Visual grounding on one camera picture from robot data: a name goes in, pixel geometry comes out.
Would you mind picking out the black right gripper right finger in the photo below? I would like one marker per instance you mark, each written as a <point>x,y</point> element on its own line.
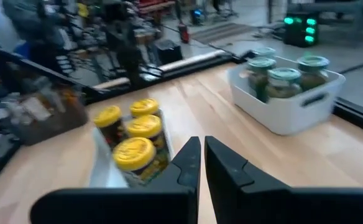
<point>262,205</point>

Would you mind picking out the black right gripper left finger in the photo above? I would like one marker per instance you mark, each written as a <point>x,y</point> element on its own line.
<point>122,205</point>

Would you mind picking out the yellow lid spice jar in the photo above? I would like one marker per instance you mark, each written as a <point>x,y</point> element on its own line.
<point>145,126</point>
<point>107,115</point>
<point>144,106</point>
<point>134,154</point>

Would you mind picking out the green lid spice jar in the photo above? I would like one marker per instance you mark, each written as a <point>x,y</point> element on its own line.
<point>284,74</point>
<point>260,63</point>
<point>313,62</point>
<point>263,51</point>

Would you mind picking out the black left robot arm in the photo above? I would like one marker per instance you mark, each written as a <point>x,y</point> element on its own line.
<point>128,59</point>

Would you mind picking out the white plastic bin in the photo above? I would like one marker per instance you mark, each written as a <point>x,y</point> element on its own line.
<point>281,118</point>
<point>103,177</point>

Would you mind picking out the dark translucent plastic bin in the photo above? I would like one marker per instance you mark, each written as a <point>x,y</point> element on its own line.
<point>44,127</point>

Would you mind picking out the black floor box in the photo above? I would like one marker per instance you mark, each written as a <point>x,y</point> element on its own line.
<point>169,51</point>

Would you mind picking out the computer tower with green fans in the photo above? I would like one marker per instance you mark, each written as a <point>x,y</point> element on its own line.
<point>301,29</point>

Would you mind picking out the red canister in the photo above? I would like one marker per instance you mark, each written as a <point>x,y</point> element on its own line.
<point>184,32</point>

